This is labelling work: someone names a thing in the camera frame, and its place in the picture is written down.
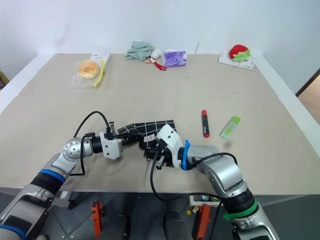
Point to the red marker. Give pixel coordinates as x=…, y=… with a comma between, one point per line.
x=205, y=123

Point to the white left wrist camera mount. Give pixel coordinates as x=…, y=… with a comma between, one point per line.
x=111, y=148

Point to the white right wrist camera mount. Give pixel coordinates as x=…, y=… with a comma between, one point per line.
x=170, y=138

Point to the white box with small items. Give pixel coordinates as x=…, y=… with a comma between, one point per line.
x=200, y=200

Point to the orange donut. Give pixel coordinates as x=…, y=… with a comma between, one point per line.
x=88, y=69

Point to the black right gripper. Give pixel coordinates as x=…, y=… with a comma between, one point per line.
x=160, y=152

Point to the orange clamp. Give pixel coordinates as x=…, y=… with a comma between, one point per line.
x=203, y=220
x=97, y=217

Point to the yellow green object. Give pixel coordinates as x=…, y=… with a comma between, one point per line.
x=2, y=80

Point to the clear plastic zip bag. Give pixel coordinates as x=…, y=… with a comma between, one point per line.
x=86, y=81

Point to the pale green cloth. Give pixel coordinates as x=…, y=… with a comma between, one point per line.
x=138, y=51

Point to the red strawberry plush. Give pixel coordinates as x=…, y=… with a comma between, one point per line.
x=238, y=52

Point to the green highlighter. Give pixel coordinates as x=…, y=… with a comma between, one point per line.
x=230, y=127

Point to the small yellow ball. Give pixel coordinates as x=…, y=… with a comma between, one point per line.
x=189, y=212

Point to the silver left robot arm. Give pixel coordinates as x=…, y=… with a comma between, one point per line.
x=37, y=195

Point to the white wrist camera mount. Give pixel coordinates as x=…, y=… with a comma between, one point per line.
x=111, y=148
x=170, y=138

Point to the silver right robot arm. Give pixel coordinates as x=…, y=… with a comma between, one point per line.
x=225, y=175

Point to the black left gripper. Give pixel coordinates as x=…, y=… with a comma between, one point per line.
x=125, y=143

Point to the white paper booklet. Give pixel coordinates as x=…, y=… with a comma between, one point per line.
x=247, y=63

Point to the purple wipes pack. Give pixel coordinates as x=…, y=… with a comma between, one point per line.
x=175, y=58

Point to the black grid pouch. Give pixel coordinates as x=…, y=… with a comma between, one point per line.
x=150, y=127

